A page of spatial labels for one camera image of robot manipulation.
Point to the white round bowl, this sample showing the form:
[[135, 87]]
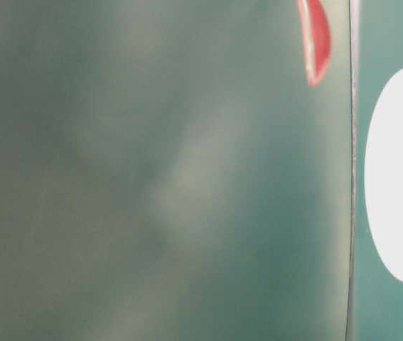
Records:
[[383, 175]]

